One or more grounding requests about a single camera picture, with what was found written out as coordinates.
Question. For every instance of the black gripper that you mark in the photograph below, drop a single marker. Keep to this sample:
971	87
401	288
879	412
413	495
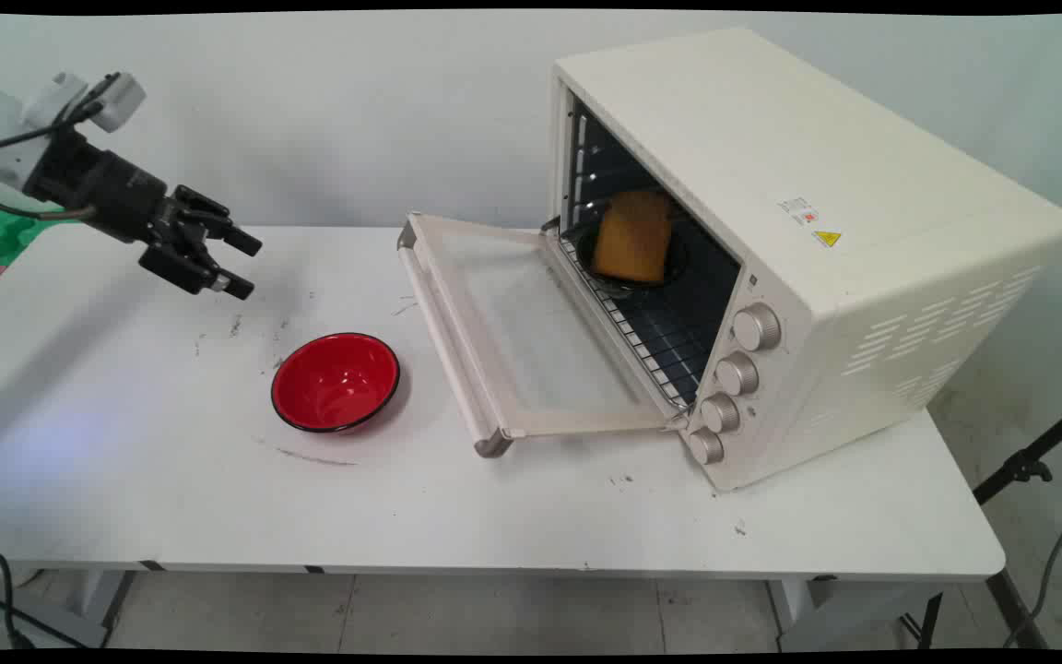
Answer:
112	195

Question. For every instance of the cream glass oven door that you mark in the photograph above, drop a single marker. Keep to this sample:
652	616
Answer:
513	323

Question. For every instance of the red bowl with black rim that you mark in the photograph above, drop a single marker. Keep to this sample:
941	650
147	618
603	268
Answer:
335	383

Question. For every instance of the grey table leg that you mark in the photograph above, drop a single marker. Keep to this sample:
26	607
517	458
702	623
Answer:
79	604
826	613

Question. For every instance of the orange bread loaf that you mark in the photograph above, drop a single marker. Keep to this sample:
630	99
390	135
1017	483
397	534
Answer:
632	235

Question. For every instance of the black plate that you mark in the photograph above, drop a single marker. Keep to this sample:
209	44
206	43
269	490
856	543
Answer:
674	263

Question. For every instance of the silver oven knob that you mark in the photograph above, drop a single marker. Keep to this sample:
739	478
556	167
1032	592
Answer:
757	326
737	373
720	412
705	446

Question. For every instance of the warning label sticker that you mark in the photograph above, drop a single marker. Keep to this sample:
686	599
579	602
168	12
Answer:
812	221

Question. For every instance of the cream toaster oven body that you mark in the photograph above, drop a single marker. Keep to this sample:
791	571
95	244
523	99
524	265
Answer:
863	231

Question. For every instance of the black tripod stand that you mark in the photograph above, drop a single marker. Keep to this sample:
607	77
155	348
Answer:
1020	466

